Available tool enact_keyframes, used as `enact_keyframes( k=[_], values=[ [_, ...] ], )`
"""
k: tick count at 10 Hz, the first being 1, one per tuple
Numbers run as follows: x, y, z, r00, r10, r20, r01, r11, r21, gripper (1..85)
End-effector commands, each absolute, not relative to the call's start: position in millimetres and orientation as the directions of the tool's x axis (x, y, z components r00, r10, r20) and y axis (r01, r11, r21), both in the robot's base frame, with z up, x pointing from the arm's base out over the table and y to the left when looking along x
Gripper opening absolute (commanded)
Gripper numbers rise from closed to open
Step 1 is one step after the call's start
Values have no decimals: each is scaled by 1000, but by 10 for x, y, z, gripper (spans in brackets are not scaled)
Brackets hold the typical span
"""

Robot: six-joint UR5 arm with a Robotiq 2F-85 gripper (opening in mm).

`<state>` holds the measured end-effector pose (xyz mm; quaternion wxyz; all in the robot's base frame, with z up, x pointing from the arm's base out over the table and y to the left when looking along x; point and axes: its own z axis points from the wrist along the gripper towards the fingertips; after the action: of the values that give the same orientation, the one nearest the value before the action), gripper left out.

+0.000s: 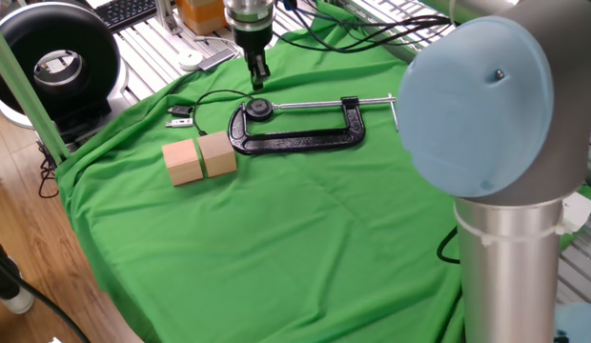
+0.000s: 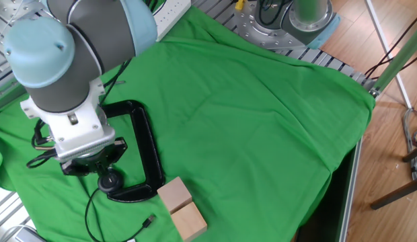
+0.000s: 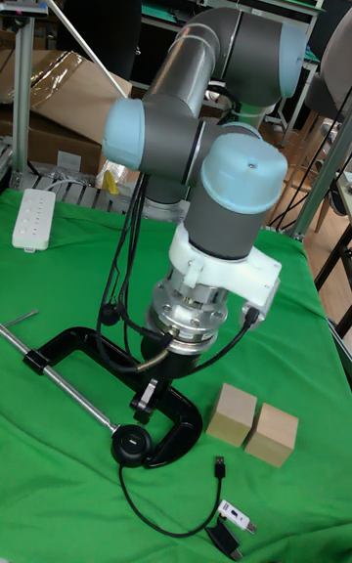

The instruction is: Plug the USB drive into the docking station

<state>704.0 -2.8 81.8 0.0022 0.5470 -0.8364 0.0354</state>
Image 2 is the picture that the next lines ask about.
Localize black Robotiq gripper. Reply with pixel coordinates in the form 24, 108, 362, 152
60, 136, 128, 177

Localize round black docking station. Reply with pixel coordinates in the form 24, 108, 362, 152
84, 167, 157, 242

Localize black metal C-clamp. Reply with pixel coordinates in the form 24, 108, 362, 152
100, 79, 167, 204

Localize light wooden block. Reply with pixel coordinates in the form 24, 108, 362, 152
156, 175, 194, 215
169, 201, 209, 242

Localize flat silver device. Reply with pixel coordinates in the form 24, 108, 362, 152
13, 224, 47, 242

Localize green cloth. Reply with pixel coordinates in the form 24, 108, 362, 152
0, 5, 377, 242

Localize white power strip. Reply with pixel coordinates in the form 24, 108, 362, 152
152, 0, 192, 43

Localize silver mounting plate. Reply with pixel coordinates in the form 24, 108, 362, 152
0, 0, 44, 21

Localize brown wooden chair leg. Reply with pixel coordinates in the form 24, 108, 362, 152
369, 174, 417, 211
402, 144, 417, 163

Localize thin white pole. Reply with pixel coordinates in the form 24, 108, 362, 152
364, 0, 414, 109

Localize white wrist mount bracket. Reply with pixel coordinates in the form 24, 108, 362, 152
20, 78, 117, 159

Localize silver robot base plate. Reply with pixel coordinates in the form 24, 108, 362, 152
234, 0, 317, 52

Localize thin black floor cables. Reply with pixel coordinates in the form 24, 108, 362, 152
364, 9, 417, 81

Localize grey cable bundle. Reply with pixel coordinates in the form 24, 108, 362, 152
401, 107, 417, 184

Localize green frame pole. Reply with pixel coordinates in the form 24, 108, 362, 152
372, 19, 417, 97

